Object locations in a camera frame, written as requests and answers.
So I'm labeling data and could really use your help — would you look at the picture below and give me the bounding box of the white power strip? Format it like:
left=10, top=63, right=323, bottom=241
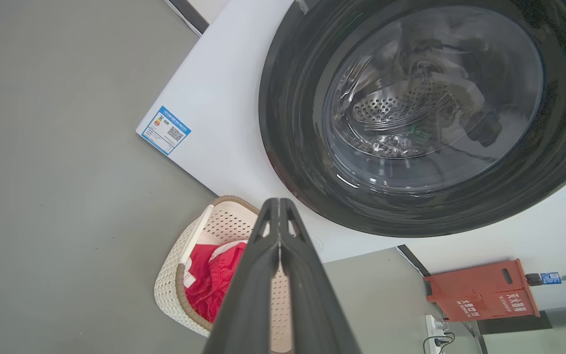
left=424, top=315, right=448, bottom=354

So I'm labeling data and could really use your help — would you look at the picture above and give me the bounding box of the black power cable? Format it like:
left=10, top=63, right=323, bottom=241
left=423, top=332, right=455, bottom=354

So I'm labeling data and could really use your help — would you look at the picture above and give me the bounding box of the blue energy label sticker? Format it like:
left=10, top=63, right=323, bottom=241
left=141, top=106, right=192, bottom=156

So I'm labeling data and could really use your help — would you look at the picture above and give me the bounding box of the steel washer drum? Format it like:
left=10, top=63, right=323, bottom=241
left=322, top=5, right=544, bottom=192

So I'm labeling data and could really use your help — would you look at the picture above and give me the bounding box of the cream perforated laundry basket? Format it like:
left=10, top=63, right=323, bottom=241
left=154, top=195, right=296, bottom=354

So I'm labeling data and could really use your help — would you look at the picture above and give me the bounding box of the red fire extinguisher box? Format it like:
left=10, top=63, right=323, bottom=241
left=423, top=259, right=541, bottom=323

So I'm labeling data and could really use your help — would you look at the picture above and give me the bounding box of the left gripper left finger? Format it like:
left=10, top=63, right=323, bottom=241
left=203, top=198, right=281, bottom=354

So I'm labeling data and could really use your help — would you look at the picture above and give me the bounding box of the red and white garment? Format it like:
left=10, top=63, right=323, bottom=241
left=185, top=240, right=249, bottom=324

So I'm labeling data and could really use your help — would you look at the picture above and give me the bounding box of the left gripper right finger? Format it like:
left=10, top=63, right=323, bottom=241
left=280, top=198, right=362, bottom=354

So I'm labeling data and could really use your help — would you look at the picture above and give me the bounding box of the black round washer door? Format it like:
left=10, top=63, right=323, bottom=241
left=258, top=0, right=566, bottom=238

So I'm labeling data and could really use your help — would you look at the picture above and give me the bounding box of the black pole with blue label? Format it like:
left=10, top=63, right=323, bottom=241
left=525, top=269, right=566, bottom=287

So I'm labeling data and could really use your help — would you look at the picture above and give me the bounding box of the white front-load washing machine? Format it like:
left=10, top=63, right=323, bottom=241
left=136, top=0, right=566, bottom=264

